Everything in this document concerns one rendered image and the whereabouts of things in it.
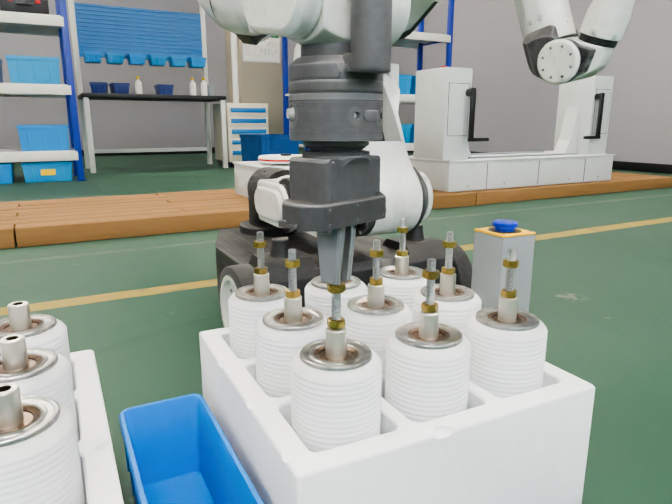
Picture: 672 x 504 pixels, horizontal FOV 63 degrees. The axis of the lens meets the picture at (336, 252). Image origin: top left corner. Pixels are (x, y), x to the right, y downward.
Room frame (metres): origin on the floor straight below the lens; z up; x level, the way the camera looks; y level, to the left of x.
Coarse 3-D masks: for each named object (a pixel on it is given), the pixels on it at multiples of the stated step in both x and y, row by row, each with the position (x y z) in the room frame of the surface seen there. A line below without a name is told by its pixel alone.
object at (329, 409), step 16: (304, 368) 0.50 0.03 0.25; (368, 368) 0.50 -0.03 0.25; (304, 384) 0.49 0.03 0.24; (320, 384) 0.48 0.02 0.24; (336, 384) 0.48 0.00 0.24; (352, 384) 0.48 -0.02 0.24; (368, 384) 0.49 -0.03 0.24; (304, 400) 0.49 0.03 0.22; (320, 400) 0.48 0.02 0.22; (336, 400) 0.48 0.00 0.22; (352, 400) 0.48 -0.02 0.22; (368, 400) 0.49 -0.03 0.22; (304, 416) 0.49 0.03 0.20; (320, 416) 0.48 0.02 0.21; (336, 416) 0.48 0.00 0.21; (352, 416) 0.48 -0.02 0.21; (368, 416) 0.49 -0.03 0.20; (304, 432) 0.49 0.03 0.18; (320, 432) 0.48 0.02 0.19; (336, 432) 0.48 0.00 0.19; (352, 432) 0.48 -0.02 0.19; (368, 432) 0.50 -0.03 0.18; (320, 448) 0.48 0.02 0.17
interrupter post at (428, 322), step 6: (420, 312) 0.58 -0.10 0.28; (426, 312) 0.58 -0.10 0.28; (438, 312) 0.58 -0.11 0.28; (420, 318) 0.58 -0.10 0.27; (426, 318) 0.57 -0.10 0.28; (432, 318) 0.57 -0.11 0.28; (438, 318) 0.58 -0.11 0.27; (420, 324) 0.58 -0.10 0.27; (426, 324) 0.57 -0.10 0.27; (432, 324) 0.57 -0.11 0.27; (438, 324) 0.58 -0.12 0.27; (420, 330) 0.58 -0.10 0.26; (426, 330) 0.57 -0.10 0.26; (432, 330) 0.57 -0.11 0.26; (438, 330) 0.58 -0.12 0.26; (420, 336) 0.58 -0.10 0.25; (426, 336) 0.57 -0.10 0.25; (432, 336) 0.57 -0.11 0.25
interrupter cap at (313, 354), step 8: (312, 344) 0.55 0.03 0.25; (320, 344) 0.55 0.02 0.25; (352, 344) 0.55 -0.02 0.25; (360, 344) 0.55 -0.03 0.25; (304, 352) 0.53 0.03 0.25; (312, 352) 0.53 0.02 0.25; (320, 352) 0.54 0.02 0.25; (352, 352) 0.53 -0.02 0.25; (360, 352) 0.53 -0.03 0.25; (368, 352) 0.53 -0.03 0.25; (304, 360) 0.51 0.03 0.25; (312, 360) 0.51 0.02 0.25; (320, 360) 0.51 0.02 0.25; (328, 360) 0.52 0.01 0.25; (336, 360) 0.52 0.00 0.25; (344, 360) 0.52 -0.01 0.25; (352, 360) 0.51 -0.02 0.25; (360, 360) 0.51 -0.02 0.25; (368, 360) 0.51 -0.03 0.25; (320, 368) 0.49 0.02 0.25; (328, 368) 0.49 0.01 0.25; (336, 368) 0.49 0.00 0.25; (344, 368) 0.49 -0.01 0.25; (352, 368) 0.49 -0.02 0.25
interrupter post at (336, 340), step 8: (328, 328) 0.53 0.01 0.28; (344, 328) 0.53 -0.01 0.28; (328, 336) 0.52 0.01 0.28; (336, 336) 0.52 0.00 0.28; (344, 336) 0.52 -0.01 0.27; (328, 344) 0.52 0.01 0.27; (336, 344) 0.52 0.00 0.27; (344, 344) 0.52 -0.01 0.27; (328, 352) 0.52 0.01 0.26; (336, 352) 0.52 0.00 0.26; (344, 352) 0.52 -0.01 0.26
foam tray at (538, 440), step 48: (240, 384) 0.60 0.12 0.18; (384, 384) 0.61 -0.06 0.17; (576, 384) 0.60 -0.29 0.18; (240, 432) 0.59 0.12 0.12; (288, 432) 0.50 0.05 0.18; (384, 432) 0.53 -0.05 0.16; (432, 432) 0.50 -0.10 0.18; (480, 432) 0.52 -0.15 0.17; (528, 432) 0.55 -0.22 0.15; (576, 432) 0.59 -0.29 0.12; (288, 480) 0.45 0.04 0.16; (336, 480) 0.44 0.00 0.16; (384, 480) 0.47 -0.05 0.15; (432, 480) 0.49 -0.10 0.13; (480, 480) 0.52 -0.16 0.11; (528, 480) 0.55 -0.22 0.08; (576, 480) 0.59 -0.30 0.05
